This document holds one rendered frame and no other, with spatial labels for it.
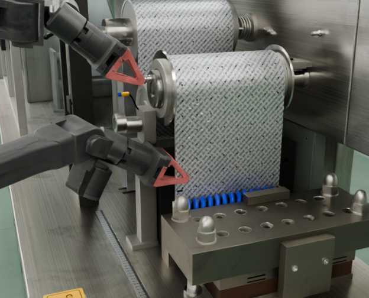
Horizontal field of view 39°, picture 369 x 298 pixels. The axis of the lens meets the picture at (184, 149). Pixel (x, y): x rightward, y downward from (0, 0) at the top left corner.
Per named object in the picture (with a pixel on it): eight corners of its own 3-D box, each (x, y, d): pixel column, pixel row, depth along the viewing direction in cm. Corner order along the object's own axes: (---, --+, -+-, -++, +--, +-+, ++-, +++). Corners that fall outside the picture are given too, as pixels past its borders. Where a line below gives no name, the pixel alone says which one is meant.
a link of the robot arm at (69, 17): (39, 26, 88) (59, 0, 87) (39, 18, 94) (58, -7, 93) (72, 51, 91) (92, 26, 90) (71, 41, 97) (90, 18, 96)
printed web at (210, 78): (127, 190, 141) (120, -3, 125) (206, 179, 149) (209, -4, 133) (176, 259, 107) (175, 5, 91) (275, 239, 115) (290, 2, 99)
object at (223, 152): (174, 206, 104) (174, 116, 98) (277, 190, 112) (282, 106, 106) (175, 207, 103) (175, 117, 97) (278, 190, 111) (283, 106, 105)
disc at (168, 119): (151, 117, 110) (149, 46, 106) (153, 116, 110) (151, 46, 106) (175, 133, 97) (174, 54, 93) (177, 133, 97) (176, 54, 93)
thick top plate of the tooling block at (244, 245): (161, 242, 100) (160, 214, 98) (333, 210, 114) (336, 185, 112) (191, 286, 86) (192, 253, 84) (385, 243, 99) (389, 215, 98)
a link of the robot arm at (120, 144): (102, 128, 90) (94, 121, 95) (85, 163, 90) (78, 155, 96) (135, 142, 93) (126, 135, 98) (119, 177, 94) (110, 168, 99)
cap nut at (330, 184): (316, 191, 109) (318, 171, 107) (331, 188, 110) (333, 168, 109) (327, 197, 106) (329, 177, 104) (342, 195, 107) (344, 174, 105)
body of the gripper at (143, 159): (154, 189, 95) (118, 175, 91) (138, 171, 104) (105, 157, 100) (170, 158, 94) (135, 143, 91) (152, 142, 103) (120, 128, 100)
